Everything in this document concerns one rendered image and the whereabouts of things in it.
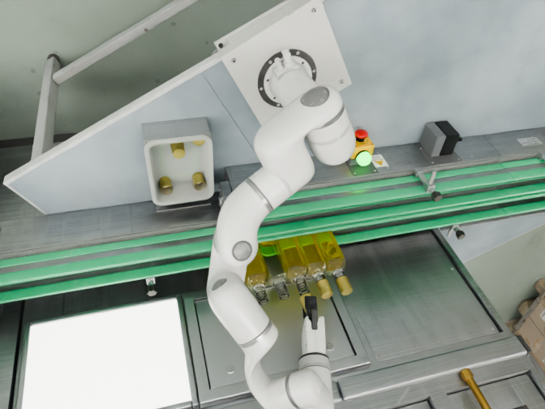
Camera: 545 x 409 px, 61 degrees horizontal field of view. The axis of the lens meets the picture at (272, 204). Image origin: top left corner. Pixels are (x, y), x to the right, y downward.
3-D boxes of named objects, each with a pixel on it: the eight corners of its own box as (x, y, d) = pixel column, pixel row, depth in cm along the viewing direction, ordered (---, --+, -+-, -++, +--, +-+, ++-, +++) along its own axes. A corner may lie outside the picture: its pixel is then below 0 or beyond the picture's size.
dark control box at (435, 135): (418, 142, 155) (430, 157, 149) (424, 122, 149) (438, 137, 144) (439, 139, 157) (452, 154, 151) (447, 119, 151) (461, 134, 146)
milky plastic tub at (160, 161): (150, 187, 138) (153, 207, 132) (140, 123, 122) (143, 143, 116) (209, 179, 142) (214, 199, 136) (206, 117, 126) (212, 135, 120)
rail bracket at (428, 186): (409, 174, 146) (431, 203, 137) (416, 155, 141) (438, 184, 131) (421, 172, 147) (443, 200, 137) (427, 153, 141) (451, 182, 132)
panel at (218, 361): (27, 327, 131) (14, 454, 108) (24, 321, 129) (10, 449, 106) (327, 271, 152) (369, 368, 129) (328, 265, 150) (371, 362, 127)
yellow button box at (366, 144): (341, 151, 149) (349, 165, 144) (345, 132, 143) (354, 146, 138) (361, 148, 150) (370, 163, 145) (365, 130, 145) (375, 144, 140)
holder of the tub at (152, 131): (153, 199, 142) (156, 217, 136) (141, 122, 123) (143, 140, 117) (209, 191, 146) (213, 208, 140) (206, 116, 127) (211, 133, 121)
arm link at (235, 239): (242, 177, 102) (190, 217, 100) (253, 179, 89) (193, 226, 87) (280, 225, 105) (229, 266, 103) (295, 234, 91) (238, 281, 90)
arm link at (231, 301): (303, 301, 96) (286, 282, 110) (245, 218, 92) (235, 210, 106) (239, 350, 94) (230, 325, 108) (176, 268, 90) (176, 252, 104)
